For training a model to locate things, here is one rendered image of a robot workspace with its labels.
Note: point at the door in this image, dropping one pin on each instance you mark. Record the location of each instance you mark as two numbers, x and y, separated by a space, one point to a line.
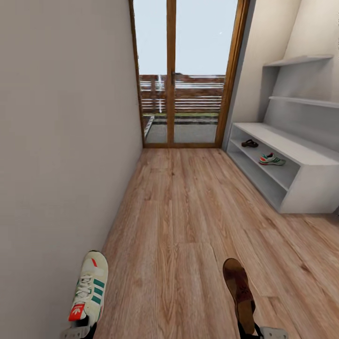
186 54

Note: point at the gym shoe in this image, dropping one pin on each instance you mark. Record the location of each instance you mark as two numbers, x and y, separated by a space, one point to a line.
271 159
88 303

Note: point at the sandal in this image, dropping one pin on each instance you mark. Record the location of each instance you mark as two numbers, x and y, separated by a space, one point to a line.
250 143
237 282

